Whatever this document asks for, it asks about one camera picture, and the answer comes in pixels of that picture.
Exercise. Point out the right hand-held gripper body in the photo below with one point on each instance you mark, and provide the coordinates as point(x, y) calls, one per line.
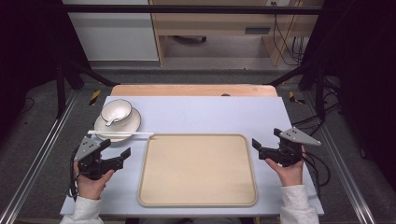
point(291, 152)

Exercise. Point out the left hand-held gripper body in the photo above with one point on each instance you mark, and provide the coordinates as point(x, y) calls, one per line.
point(88, 148)

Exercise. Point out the person's right hand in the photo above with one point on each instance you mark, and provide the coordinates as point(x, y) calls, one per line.
point(291, 175)

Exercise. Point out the person's left hand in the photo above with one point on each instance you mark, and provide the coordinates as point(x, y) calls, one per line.
point(90, 188)

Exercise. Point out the white chopstick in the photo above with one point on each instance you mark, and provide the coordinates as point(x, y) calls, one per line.
point(137, 133)
point(124, 135)

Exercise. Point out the white ceramic spoon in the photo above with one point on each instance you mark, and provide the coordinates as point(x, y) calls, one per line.
point(115, 118)

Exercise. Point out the white plate with dark rim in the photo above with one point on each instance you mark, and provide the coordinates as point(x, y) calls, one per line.
point(133, 124)

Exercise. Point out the yellow black tape strip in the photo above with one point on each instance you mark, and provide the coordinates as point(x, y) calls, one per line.
point(292, 97)
point(94, 97)

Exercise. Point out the white bowl with dark rim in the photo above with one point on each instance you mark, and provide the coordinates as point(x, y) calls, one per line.
point(120, 107)

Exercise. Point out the black metal stand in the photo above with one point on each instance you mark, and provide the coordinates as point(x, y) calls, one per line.
point(320, 93)
point(60, 93)

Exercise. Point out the beige tray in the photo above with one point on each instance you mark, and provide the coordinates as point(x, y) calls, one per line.
point(197, 171)

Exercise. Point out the wooden table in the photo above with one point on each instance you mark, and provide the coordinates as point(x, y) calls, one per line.
point(186, 90)

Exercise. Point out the dark curtain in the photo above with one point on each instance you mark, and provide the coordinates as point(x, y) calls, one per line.
point(361, 62)
point(31, 46)

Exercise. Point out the white cabinet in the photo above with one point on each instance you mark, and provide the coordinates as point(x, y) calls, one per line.
point(115, 34)

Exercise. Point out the black curved object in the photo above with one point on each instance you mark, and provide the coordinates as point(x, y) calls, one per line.
point(190, 39)

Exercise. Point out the wooden desk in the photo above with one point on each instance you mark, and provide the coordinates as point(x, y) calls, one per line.
point(218, 21)

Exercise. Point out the aluminium rail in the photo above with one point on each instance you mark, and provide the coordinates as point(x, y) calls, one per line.
point(342, 161)
point(40, 155)

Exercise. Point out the black horizontal frame bar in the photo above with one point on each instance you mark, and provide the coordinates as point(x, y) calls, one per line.
point(186, 9)

